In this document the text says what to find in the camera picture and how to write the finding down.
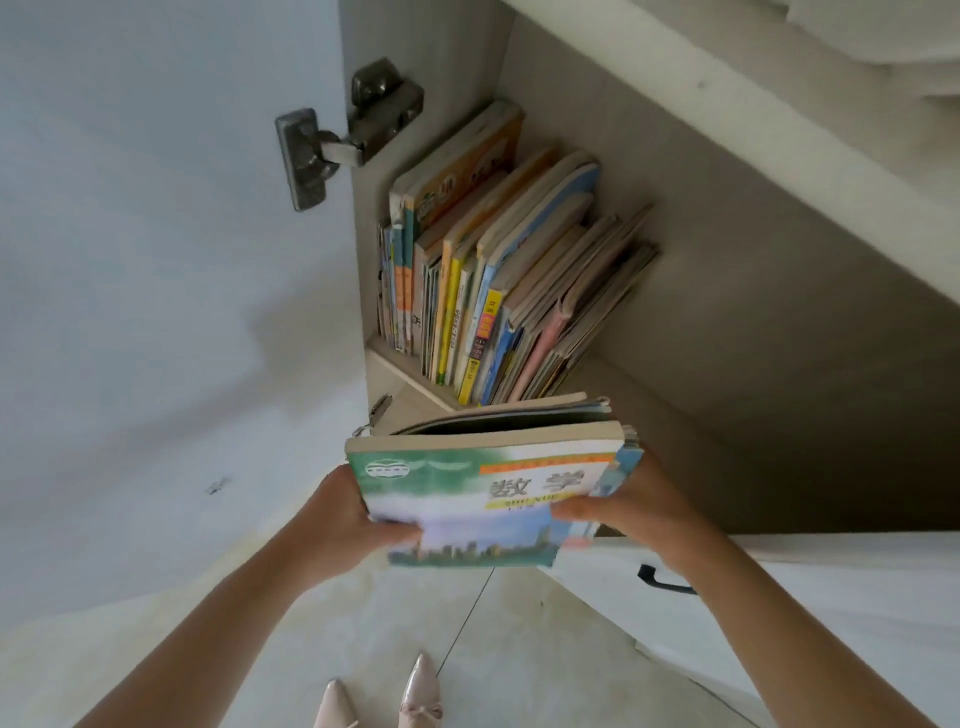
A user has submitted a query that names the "person's left forearm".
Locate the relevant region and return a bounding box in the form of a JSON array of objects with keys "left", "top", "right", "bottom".
[{"left": 73, "top": 536, "right": 333, "bottom": 728}]

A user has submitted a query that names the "dark edged white book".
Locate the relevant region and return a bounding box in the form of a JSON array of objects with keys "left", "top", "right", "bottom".
[{"left": 388, "top": 392, "right": 613, "bottom": 438}]

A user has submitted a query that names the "green cover textbook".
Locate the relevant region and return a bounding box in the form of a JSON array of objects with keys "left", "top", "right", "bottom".
[{"left": 344, "top": 420, "right": 630, "bottom": 571}]

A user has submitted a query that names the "person's right forearm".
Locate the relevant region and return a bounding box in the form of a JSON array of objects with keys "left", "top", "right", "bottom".
[{"left": 660, "top": 525, "right": 940, "bottom": 728}]

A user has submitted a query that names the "blue edged book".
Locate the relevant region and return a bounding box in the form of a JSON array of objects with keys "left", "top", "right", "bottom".
[{"left": 556, "top": 424, "right": 646, "bottom": 550}]

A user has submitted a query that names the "large metal door hinge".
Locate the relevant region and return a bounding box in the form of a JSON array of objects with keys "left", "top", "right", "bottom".
[{"left": 274, "top": 57, "right": 426, "bottom": 213}]

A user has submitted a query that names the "person's left pink shoe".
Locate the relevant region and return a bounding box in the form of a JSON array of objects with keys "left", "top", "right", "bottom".
[{"left": 312, "top": 678, "right": 362, "bottom": 728}]

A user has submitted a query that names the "person's left hand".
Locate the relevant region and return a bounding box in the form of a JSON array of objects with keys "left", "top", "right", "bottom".
[{"left": 288, "top": 464, "right": 423, "bottom": 595}]

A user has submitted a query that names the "person's right pink shoe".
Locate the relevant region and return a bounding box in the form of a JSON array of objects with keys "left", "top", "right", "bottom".
[{"left": 397, "top": 652, "right": 446, "bottom": 728}]

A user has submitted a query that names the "black door handle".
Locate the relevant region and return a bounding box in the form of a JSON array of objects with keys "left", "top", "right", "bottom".
[{"left": 637, "top": 564, "right": 699, "bottom": 598}]

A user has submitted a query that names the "row of upright books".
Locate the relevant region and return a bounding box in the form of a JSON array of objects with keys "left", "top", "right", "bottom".
[{"left": 375, "top": 99, "right": 663, "bottom": 408}]

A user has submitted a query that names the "person's right hand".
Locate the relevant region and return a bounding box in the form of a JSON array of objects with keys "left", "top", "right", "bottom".
[{"left": 549, "top": 448, "right": 715, "bottom": 580}]

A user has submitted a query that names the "beige wooden cabinet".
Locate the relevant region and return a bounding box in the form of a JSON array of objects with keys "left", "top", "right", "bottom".
[{"left": 337, "top": 0, "right": 960, "bottom": 543}]

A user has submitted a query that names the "white door with handle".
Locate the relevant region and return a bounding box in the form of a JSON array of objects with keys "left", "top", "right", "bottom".
[{"left": 538, "top": 532, "right": 960, "bottom": 728}]

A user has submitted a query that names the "small metal door hinge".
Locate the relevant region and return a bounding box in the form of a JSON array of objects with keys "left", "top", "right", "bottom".
[{"left": 352, "top": 395, "right": 394, "bottom": 438}]

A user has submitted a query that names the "person's pink shoe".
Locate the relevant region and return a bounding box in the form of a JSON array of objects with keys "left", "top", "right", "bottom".
[
  {"left": 312, "top": 678, "right": 362, "bottom": 728},
  {"left": 397, "top": 652, "right": 446, "bottom": 728}
]

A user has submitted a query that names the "white open cabinet door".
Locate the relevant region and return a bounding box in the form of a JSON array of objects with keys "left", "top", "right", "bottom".
[{"left": 0, "top": 0, "right": 376, "bottom": 639}]

